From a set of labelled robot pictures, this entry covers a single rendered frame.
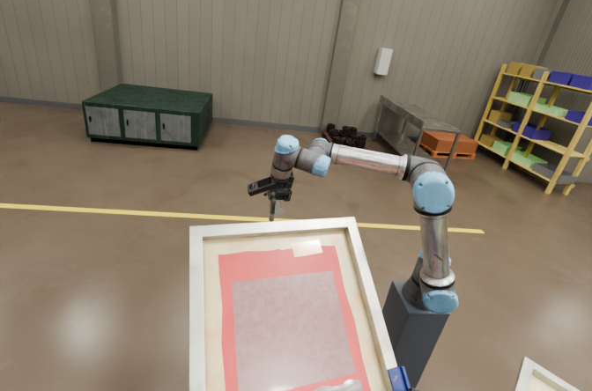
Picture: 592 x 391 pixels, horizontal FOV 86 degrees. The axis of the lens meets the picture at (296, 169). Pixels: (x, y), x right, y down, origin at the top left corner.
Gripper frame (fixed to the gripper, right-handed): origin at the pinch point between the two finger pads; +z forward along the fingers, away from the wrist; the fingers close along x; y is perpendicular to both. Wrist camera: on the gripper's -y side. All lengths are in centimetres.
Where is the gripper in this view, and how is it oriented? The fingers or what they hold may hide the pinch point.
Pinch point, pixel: (266, 210)
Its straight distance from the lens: 128.7
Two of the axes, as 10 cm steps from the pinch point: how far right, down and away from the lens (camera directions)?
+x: -2.3, -6.8, 7.0
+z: -2.1, 7.4, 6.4
